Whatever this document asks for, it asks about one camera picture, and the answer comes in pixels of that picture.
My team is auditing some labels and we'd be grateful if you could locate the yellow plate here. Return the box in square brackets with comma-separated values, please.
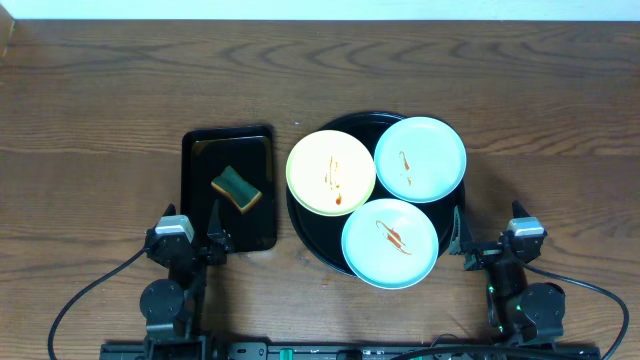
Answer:
[285, 130, 376, 217]

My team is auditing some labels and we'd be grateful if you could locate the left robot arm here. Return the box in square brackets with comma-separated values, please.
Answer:
[140, 202, 230, 359]

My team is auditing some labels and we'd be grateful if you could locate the black rectangular tray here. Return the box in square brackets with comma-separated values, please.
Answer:
[180, 125, 277, 252]

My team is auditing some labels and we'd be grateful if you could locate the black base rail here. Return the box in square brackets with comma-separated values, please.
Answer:
[99, 342, 600, 360]

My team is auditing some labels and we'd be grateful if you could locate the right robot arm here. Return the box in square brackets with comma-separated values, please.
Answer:
[448, 201, 566, 345]

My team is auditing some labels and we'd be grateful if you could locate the green and yellow sponge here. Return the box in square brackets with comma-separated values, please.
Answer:
[211, 166, 263, 214]

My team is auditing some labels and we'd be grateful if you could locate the light blue plate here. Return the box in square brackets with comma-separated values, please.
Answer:
[374, 117, 467, 203]
[341, 199, 438, 290]

